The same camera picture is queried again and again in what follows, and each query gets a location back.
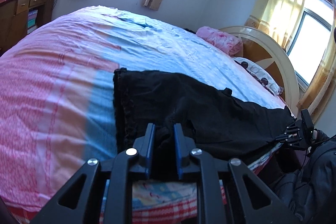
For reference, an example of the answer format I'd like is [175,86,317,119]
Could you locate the black pants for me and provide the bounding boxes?
[113,69,294,181]

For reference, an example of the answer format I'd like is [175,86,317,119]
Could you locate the grey patterned pillow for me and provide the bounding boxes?
[233,57,284,96]

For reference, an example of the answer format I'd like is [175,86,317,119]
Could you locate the side window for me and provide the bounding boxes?
[287,0,334,90]

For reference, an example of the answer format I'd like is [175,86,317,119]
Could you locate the cream and wood headboard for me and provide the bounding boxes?
[221,26,299,116]

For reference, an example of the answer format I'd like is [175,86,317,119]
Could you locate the round bed with patterned sheet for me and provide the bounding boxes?
[1,6,285,223]

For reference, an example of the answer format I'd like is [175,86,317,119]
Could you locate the pink floral folded quilt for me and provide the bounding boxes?
[196,26,243,56]

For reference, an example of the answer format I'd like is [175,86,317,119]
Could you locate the yellow side curtain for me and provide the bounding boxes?
[245,0,305,50]

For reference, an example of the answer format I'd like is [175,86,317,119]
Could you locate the stacked books in desk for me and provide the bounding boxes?
[27,10,38,34]

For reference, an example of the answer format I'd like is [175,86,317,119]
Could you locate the wooden desk cabinet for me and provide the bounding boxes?
[1,0,56,54]

